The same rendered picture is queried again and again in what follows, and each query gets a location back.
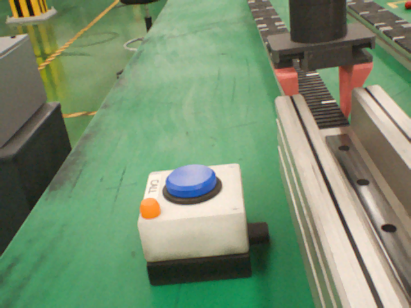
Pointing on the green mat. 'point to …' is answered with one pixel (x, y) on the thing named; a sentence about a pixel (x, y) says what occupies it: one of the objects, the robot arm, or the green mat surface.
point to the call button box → (200, 231)
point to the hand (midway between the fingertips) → (320, 116)
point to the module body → (350, 199)
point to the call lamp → (149, 208)
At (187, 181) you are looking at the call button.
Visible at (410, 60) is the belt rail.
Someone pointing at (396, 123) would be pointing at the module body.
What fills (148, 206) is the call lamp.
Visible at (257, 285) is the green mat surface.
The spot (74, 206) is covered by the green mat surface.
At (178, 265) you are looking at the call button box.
